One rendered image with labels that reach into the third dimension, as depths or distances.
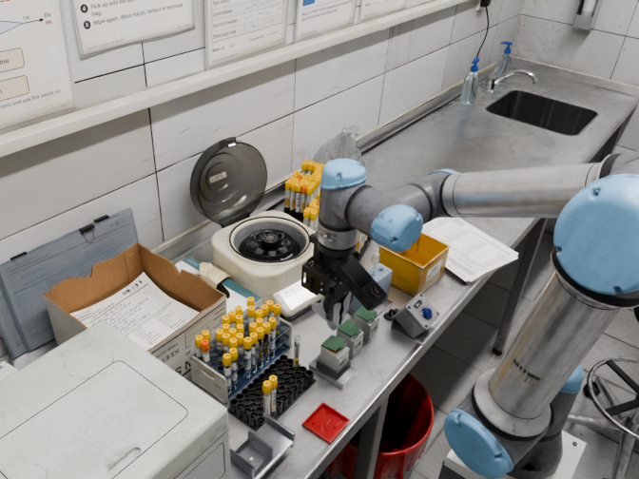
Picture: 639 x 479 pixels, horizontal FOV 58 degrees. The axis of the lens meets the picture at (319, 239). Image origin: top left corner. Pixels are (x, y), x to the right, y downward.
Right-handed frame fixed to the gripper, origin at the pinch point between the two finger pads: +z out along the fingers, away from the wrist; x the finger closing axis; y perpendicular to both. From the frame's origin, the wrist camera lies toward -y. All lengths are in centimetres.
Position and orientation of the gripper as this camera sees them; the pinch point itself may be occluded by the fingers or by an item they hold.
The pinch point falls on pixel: (338, 326)
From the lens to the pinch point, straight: 118.0
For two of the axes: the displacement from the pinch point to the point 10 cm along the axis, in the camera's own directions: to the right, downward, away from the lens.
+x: -6.0, 4.2, -6.8
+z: -0.6, 8.2, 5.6
